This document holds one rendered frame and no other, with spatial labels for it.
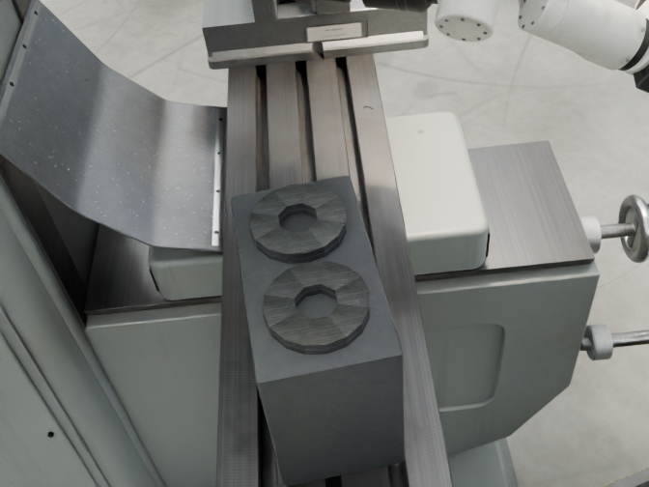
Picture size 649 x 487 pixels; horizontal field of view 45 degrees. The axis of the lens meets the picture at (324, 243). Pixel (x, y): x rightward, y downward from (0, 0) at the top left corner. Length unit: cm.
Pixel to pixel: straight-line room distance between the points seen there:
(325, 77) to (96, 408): 65
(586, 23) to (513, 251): 41
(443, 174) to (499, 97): 160
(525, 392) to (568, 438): 49
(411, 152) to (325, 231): 56
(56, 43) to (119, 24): 222
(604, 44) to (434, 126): 40
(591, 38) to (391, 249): 33
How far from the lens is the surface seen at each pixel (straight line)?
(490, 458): 169
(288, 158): 109
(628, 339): 142
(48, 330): 120
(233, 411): 84
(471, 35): 92
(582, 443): 197
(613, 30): 97
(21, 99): 109
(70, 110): 115
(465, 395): 148
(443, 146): 126
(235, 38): 126
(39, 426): 138
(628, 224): 143
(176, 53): 317
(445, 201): 117
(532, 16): 95
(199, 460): 160
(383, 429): 73
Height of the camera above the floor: 170
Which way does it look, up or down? 48 degrees down
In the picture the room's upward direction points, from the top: 7 degrees counter-clockwise
